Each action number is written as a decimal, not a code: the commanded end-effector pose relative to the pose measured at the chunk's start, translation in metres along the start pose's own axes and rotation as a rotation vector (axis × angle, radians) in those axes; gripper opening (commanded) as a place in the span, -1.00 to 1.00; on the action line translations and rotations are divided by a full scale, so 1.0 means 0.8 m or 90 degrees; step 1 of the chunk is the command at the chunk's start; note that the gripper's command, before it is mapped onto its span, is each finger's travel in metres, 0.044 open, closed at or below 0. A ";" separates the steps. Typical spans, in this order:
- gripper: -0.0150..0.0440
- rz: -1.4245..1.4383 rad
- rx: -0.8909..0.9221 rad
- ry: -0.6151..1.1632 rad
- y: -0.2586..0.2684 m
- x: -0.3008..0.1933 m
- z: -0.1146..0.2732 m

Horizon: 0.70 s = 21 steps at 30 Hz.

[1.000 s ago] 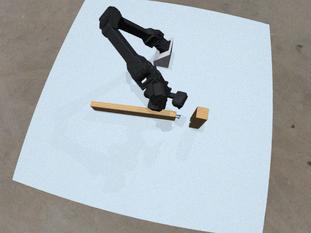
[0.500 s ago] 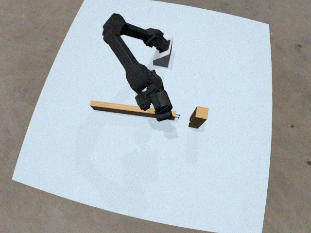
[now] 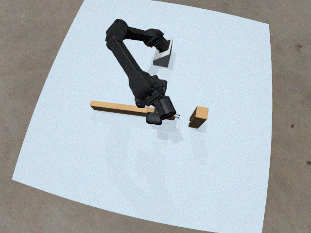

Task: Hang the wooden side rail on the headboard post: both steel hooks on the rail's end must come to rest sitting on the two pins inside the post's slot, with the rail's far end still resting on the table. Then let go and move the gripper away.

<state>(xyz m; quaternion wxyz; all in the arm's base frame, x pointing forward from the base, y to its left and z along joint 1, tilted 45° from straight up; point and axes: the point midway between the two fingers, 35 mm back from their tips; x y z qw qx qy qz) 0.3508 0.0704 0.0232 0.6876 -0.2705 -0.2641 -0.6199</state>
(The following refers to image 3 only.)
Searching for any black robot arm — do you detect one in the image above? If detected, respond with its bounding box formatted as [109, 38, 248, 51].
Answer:
[105, 19, 176, 120]

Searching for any wooden post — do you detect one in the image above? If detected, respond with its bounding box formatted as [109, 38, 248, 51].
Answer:
[188, 106, 208, 129]

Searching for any light wooden board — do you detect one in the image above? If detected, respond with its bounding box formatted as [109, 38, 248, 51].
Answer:
[90, 100, 180, 120]

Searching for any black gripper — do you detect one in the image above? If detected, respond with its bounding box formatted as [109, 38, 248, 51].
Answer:
[146, 79, 168, 125]

